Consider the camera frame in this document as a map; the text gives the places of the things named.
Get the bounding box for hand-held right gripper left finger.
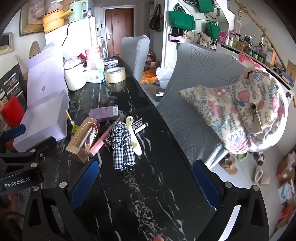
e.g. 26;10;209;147
22;159;109;241

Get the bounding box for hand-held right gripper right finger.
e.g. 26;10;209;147
192;159;270;241

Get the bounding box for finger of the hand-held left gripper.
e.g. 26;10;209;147
0;136;57;167
0;124;26;154

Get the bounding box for gold windowed box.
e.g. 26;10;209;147
65;117;100;164

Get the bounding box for long pink box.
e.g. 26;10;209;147
89;123;116;157

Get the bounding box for black white checked scrunchie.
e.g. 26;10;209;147
109;120;136;171

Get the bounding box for white gift box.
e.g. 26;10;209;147
13;49;70;152

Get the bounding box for purple box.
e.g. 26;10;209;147
89;105;119;122

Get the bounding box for small black printed box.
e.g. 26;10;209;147
132;120;149;134

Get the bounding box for red canister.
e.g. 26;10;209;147
1;96;25;128

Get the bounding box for beige slippers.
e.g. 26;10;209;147
218;155;238;175

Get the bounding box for black printed pouch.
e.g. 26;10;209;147
0;63;28;109

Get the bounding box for white cooker pot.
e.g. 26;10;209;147
63;56;86;91

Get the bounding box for cardboard boxes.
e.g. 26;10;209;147
276;152;296;223

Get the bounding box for wide grey leaf-pattern chair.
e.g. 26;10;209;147
156;43;247;169

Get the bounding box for white tissue box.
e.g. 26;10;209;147
83;67;105;83

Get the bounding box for woven fan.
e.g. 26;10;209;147
29;41;41;59

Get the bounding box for small framed picture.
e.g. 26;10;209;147
0;32;13;55

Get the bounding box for clear tape roll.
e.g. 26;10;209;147
104;67;126;83

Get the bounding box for stack of pink cups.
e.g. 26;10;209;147
84;46;103;67

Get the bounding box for black case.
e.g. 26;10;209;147
103;56;119;65

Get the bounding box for white refrigerator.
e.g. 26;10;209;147
45;17;96;61

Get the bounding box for large framed picture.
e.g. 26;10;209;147
19;0;50;37

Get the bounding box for white plastic bag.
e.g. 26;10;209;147
156;65;175;90

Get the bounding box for yellow pot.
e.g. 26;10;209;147
43;9;74;34

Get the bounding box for orange cloth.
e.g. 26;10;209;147
142;71;159;84

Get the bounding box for narrow grey covered chair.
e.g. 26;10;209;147
121;35;150;81

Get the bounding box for brown door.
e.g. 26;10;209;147
105;8;134;58

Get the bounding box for pale green kettle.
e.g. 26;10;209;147
68;0;89;22

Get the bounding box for row of small jars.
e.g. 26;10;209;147
218;29;266;63

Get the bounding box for large green tote bag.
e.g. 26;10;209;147
168;10;196;31

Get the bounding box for dark handbag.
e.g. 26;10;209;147
149;3;164;32

